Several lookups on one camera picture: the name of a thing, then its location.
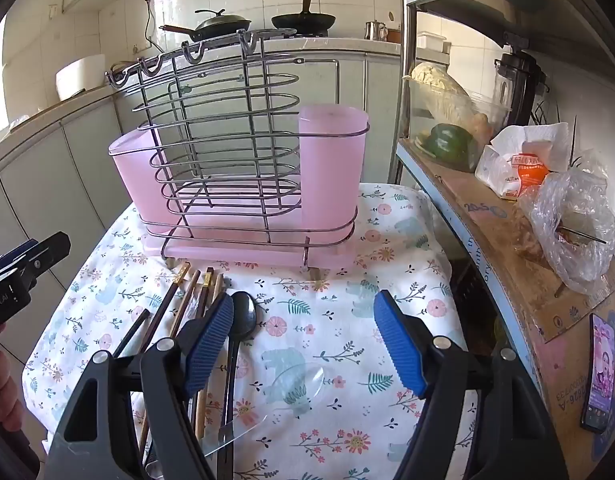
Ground white storage box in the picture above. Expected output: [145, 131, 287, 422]
[416, 31, 451, 54]

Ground green plant leaves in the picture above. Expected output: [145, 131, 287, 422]
[531, 97, 595, 171]

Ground black frying pan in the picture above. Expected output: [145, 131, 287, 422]
[271, 0, 337, 37]

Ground tall pink plastic cup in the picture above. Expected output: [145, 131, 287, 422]
[297, 103, 369, 243]

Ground white and orange paper packet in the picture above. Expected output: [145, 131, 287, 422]
[475, 122, 571, 202]

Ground person's left hand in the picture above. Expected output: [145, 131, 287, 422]
[0, 322, 24, 428]

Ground napa cabbage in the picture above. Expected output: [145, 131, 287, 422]
[410, 61, 472, 128]

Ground smartphone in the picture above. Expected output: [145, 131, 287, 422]
[580, 312, 615, 434]

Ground clear plastic container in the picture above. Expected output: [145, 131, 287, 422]
[406, 76, 514, 173]

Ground wide pink plastic cup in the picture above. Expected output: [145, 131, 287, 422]
[108, 129, 189, 237]

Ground white rice cooker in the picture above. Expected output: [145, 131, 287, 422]
[56, 54, 113, 102]

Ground black power cable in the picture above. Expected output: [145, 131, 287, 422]
[144, 0, 157, 56]

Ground cardboard shelf liner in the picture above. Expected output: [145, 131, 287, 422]
[412, 142, 615, 463]

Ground green bell pepper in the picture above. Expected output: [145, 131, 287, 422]
[429, 123, 477, 167]

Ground clear plastic spoon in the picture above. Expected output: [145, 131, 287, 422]
[202, 364, 329, 457]

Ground black spoon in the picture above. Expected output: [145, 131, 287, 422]
[218, 291, 261, 480]

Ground kitchen base cabinets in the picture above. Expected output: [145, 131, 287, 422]
[0, 50, 404, 321]

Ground thin dark stick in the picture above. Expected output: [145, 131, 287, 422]
[557, 226, 608, 246]

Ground floral printed table cloth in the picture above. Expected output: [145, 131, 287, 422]
[22, 182, 479, 480]

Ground black blender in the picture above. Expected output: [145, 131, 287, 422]
[494, 45, 549, 130]

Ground metal shelf rack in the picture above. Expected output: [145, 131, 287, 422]
[393, 0, 615, 480]

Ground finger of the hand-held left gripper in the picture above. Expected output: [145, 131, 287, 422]
[0, 231, 71, 268]
[0, 255, 63, 288]

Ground clear crumpled plastic bag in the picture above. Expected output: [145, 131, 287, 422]
[517, 151, 615, 297]

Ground black wok with lid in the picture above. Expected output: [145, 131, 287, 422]
[160, 8, 252, 44]

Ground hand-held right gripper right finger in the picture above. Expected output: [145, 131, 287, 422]
[373, 290, 571, 480]

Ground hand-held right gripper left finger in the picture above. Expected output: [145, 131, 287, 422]
[44, 291, 235, 480]

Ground metal wire utensil rack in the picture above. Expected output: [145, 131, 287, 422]
[106, 30, 359, 267]

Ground gas stove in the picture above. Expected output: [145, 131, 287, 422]
[237, 27, 331, 42]

